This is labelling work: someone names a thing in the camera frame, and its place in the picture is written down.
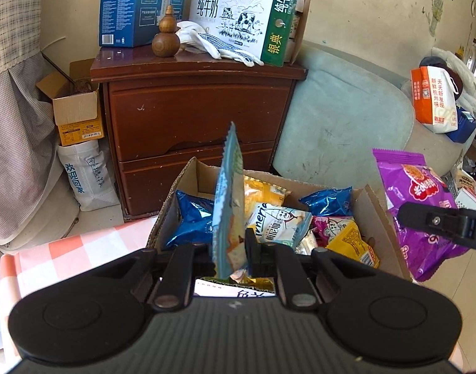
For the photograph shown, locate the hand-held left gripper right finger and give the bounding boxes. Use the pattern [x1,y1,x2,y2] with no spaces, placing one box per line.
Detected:
[244,228,363,308]

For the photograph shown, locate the small yellow snack packet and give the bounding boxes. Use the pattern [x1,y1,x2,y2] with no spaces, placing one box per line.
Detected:
[326,221,380,269]

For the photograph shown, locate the beige sofa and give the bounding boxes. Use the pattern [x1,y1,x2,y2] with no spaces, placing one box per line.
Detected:
[400,78,476,180]

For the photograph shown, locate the blue foil snack packet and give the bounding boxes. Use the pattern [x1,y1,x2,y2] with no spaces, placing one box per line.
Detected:
[299,187,353,217]
[166,189,223,248]

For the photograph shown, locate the checked fabric cover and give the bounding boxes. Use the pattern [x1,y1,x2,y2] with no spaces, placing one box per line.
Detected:
[0,0,67,244]

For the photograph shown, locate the small brown cardboard box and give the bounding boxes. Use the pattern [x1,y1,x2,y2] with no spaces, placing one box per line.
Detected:
[36,59,106,146]

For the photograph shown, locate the wooden gourd ornament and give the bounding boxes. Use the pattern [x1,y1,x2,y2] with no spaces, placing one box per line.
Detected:
[151,5,181,58]

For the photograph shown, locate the yellow waffle snack packet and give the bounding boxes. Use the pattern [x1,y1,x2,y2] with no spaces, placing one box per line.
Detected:
[244,176,292,213]

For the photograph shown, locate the white green milk carton box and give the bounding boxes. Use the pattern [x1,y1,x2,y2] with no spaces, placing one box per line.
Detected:
[188,0,301,67]

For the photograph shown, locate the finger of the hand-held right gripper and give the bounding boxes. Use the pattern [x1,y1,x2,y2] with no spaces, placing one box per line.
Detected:
[397,202,476,251]

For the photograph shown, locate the blue bag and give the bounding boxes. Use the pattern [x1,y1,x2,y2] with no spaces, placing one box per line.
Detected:
[444,108,476,143]

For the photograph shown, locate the pink cartoon snack packet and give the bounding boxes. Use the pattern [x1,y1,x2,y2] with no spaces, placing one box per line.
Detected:
[310,215,357,247]

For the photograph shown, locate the dark wooden nightstand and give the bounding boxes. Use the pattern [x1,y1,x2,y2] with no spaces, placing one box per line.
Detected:
[90,45,308,219]

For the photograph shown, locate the white woven bag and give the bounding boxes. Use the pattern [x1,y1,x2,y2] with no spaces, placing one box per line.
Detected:
[58,140,119,212]

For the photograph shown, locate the pink white checked tablecloth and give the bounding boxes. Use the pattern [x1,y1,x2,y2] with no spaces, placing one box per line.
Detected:
[0,216,161,359]

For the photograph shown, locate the white dotted work gloves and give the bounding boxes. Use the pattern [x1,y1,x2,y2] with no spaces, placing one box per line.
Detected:
[177,21,265,67]

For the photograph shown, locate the white cloth pile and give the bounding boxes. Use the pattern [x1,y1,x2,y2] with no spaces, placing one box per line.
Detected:
[419,47,476,100]

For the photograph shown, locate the orange white shopping bag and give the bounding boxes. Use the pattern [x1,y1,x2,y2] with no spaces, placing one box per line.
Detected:
[410,66,459,134]

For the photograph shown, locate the small white red carton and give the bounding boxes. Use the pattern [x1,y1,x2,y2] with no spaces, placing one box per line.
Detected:
[454,187,476,212]

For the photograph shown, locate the blue product box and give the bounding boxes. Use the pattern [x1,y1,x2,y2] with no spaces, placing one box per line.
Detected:
[99,0,191,48]

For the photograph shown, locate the small light blue snack packet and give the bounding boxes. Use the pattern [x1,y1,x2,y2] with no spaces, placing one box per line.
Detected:
[211,122,248,279]

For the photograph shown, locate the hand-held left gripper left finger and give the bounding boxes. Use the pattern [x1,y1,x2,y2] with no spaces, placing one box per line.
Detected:
[101,243,217,312]

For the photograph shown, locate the purple noodle snack packet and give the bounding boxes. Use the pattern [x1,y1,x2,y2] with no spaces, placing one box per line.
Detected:
[372,149,470,281]

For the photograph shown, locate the silver foil snack packet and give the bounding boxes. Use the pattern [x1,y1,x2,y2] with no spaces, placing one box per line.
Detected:
[296,229,320,256]

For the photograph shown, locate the white cardboard box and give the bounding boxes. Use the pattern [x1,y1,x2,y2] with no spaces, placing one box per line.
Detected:
[146,157,412,299]

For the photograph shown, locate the light blue chef snack packet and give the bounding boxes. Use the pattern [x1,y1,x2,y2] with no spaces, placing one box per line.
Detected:
[245,202,313,254]

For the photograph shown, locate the light teal sofa cushion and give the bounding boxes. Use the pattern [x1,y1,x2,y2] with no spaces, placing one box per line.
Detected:
[273,41,415,188]

